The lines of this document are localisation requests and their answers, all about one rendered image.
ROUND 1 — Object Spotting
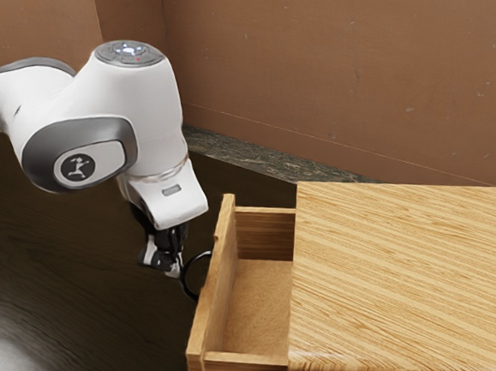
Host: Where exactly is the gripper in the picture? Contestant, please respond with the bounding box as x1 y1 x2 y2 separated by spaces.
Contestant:
136 218 192 280

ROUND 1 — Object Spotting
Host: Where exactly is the wooden drawer with black handle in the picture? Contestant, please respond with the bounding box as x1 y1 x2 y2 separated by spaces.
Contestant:
170 189 302 371

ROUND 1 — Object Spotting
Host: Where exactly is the wooden cabinet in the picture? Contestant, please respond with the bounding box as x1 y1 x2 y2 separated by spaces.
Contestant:
282 170 496 371

